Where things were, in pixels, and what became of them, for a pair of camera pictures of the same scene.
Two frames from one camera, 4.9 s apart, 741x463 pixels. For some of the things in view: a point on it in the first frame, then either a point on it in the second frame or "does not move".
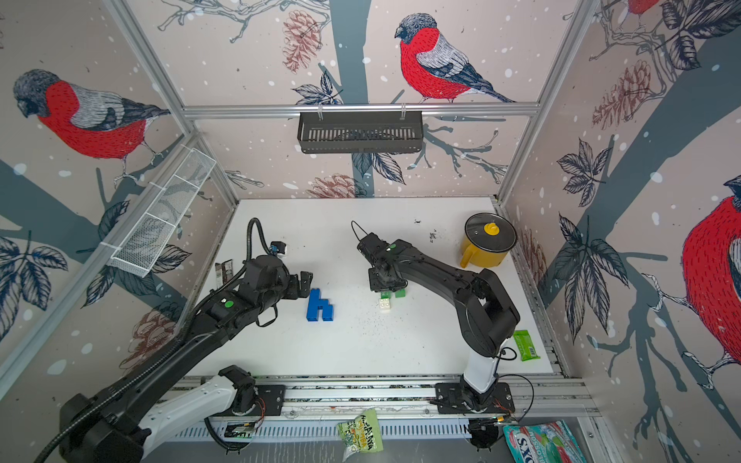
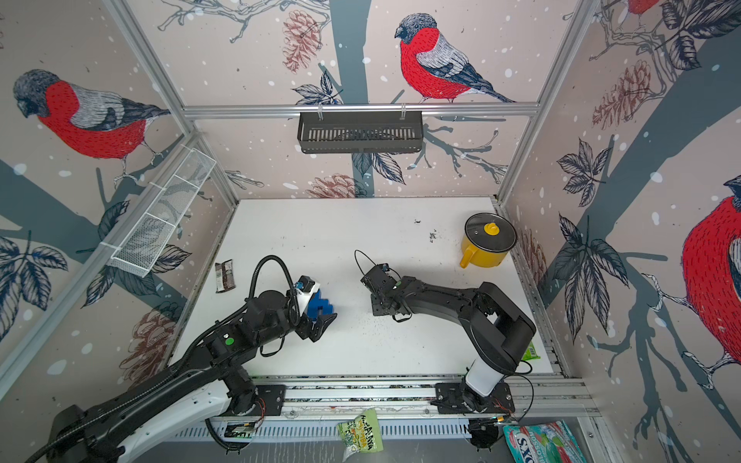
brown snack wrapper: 224,271 does not move
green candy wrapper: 526,345 does not move
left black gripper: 294,288 → 320,326
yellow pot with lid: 488,238 does not move
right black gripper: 375,285 → 374,305
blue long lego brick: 315,303 does not move
